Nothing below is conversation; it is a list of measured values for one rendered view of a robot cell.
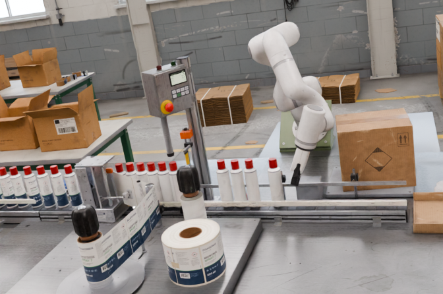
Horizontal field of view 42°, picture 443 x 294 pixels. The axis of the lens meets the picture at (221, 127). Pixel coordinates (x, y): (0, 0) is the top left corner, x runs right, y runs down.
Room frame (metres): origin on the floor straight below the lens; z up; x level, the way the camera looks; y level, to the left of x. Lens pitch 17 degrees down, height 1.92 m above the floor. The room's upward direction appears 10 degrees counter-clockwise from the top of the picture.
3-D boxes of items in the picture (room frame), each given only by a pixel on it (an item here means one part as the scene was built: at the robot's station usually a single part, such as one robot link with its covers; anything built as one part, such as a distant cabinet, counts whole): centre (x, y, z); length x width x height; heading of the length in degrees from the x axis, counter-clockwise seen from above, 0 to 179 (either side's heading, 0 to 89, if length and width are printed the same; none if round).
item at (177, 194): (2.30, 0.23, 0.98); 0.05 x 0.05 x 0.20
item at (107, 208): (2.32, 0.55, 1.01); 0.14 x 0.13 x 0.26; 69
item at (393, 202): (2.12, -0.13, 0.91); 1.07 x 0.01 x 0.02; 69
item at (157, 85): (2.38, 0.20, 1.38); 0.17 x 0.10 x 0.19; 124
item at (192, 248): (1.75, 0.16, 0.95); 0.20 x 0.20 x 0.14
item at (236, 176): (2.20, -0.03, 0.98); 0.05 x 0.05 x 0.20
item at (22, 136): (4.03, 1.41, 0.96); 0.53 x 0.45 x 0.37; 163
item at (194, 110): (2.41, 0.11, 1.16); 0.04 x 0.04 x 0.67; 69
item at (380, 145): (2.32, -0.64, 0.99); 0.30 x 0.24 x 0.27; 78
